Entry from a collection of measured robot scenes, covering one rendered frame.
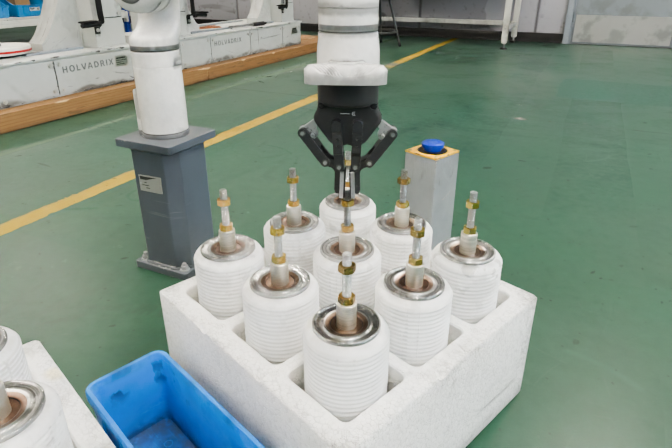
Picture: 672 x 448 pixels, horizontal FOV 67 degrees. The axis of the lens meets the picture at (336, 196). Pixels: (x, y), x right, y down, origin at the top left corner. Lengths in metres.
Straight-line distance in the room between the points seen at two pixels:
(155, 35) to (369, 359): 0.74
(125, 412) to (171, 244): 0.44
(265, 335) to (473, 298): 0.28
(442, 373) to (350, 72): 0.36
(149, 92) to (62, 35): 1.96
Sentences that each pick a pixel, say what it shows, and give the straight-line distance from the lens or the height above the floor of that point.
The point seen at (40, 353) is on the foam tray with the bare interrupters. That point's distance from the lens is 0.74.
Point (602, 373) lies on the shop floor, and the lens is 1.00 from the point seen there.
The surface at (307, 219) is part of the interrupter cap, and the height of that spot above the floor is 0.25.
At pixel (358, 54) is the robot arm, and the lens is 0.60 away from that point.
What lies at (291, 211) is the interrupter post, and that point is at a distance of 0.78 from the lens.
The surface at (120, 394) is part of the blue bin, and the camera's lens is 0.80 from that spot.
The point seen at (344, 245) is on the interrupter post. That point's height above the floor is 0.26.
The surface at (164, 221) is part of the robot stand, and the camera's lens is 1.14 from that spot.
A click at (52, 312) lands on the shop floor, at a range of 1.16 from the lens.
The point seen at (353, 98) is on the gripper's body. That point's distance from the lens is 0.61.
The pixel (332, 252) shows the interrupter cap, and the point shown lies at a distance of 0.71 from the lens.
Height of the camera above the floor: 0.60
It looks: 23 degrees down
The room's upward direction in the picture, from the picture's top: straight up
